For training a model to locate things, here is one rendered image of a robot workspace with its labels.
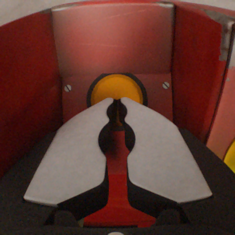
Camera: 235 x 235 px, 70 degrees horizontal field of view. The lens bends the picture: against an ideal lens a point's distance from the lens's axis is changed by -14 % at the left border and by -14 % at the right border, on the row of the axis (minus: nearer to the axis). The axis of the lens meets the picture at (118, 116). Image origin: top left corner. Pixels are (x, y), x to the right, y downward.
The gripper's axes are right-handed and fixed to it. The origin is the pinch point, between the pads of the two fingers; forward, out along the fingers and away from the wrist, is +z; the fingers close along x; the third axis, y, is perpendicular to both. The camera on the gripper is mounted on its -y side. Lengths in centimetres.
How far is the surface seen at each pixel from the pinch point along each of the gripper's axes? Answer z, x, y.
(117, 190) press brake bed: 8.0, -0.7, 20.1
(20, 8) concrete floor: 73, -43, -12
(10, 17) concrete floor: 74, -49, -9
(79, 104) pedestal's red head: 2.5, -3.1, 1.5
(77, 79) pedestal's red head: 3.5, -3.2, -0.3
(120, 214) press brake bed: 3.8, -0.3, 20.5
